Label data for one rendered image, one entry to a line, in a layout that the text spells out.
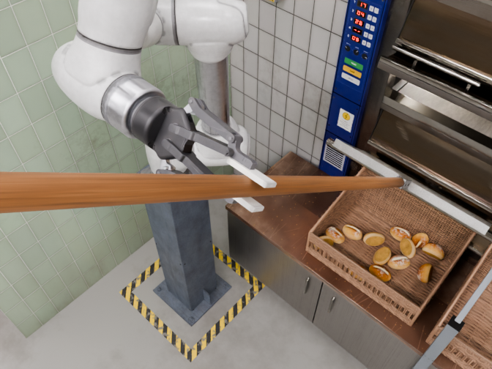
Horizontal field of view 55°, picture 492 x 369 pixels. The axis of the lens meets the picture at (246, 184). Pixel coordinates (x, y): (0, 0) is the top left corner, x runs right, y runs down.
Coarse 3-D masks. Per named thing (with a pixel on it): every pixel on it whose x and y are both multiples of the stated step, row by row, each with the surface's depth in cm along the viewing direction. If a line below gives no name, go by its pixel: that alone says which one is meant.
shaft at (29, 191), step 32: (0, 192) 32; (32, 192) 34; (64, 192) 37; (96, 192) 39; (128, 192) 43; (160, 192) 46; (192, 192) 51; (224, 192) 57; (256, 192) 64; (288, 192) 73; (320, 192) 86
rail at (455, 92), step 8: (384, 56) 170; (392, 64) 168; (400, 64) 166; (408, 72) 165; (416, 72) 164; (424, 80) 163; (432, 80) 161; (440, 88) 160; (448, 88) 158; (456, 96) 158; (464, 96) 156; (472, 104) 155; (480, 104) 153; (488, 104) 153
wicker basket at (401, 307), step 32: (352, 192) 223; (384, 192) 222; (320, 224) 211; (352, 224) 226; (384, 224) 226; (416, 224) 217; (448, 224) 207; (320, 256) 213; (352, 256) 215; (416, 256) 215; (448, 256) 213; (384, 288) 191; (416, 288) 204
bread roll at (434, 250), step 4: (428, 244) 213; (432, 244) 212; (424, 248) 212; (428, 248) 211; (432, 248) 210; (436, 248) 210; (440, 248) 210; (424, 252) 214; (428, 252) 211; (432, 252) 210; (436, 252) 209; (440, 252) 209; (432, 256) 213; (436, 256) 209; (440, 256) 209
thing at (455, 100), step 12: (396, 60) 174; (408, 60) 175; (396, 72) 168; (432, 72) 170; (420, 84) 164; (456, 84) 165; (444, 96) 160; (480, 96) 161; (468, 108) 157; (480, 108) 154
